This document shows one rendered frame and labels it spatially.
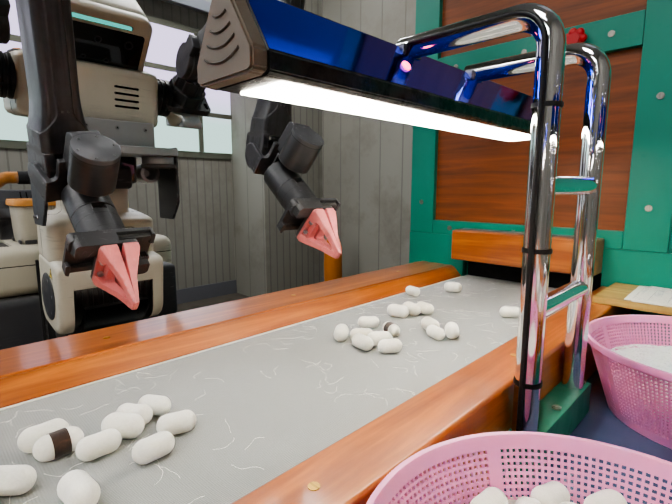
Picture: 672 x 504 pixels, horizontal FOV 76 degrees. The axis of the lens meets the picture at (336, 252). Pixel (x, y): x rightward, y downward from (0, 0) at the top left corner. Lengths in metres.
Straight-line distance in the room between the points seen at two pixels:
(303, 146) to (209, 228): 3.21
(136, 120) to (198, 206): 2.74
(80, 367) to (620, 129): 0.96
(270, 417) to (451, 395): 0.17
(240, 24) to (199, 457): 0.34
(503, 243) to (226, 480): 0.77
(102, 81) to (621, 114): 1.04
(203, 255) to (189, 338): 3.26
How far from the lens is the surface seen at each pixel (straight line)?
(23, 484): 0.41
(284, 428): 0.43
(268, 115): 0.80
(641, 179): 0.98
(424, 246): 1.16
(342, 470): 0.33
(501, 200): 1.07
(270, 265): 3.67
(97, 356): 0.59
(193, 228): 3.81
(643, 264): 0.99
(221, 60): 0.37
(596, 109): 0.58
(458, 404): 0.43
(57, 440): 0.44
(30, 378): 0.58
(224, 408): 0.47
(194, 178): 3.81
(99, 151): 0.62
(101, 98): 1.10
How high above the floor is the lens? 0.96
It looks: 9 degrees down
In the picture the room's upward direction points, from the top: straight up
